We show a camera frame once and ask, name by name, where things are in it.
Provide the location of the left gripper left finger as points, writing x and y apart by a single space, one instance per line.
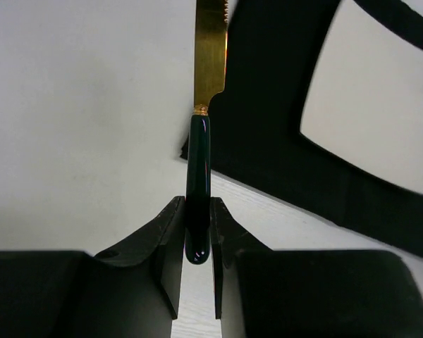
130 289

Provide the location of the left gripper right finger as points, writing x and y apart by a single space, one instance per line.
261 292

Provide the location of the square white plate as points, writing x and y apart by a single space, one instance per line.
365 101

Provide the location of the black cloth placemat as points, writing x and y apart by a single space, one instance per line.
273 47

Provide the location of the gold knife green handle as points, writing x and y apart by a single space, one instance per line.
211 36

